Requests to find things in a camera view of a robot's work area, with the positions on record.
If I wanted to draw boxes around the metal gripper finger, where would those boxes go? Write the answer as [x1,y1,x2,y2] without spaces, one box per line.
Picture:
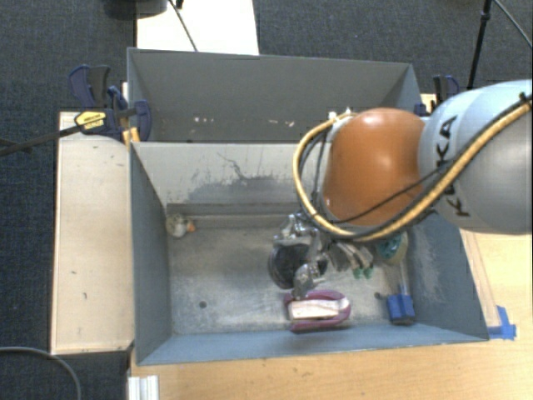
[272,213,312,250]
[291,262,328,302]

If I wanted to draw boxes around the black round object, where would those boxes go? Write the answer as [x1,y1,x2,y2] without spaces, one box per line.
[267,239,330,290]

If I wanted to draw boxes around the maroon and cream curved object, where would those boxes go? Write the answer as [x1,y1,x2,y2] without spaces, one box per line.
[283,288,352,334]

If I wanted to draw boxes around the teal round object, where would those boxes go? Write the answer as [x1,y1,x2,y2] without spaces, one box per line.
[374,230,410,268]

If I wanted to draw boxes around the grey metal bin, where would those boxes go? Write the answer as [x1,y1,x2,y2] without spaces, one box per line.
[126,47,491,367]

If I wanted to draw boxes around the pale wood board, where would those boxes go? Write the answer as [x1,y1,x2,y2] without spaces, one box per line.
[49,110,137,356]

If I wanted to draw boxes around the blue brush with clear handle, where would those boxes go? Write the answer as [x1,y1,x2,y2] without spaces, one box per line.
[385,264,416,326]

